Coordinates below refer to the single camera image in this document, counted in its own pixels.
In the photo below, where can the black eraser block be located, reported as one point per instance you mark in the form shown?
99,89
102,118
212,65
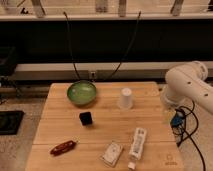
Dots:
85,118

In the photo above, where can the green bowl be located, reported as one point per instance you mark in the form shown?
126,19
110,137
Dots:
82,92

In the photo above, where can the wall power outlet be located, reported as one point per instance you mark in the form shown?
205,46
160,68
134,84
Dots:
92,75

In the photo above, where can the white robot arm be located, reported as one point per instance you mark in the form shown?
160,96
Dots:
188,81

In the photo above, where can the blue cable connector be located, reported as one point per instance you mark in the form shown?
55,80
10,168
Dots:
177,120

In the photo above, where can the black floor mat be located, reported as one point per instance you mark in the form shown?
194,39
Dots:
10,122

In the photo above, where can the red pocket knife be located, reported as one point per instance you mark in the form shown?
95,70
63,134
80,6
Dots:
63,148

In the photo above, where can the white toothpaste tube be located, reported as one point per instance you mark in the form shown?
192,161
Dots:
136,148

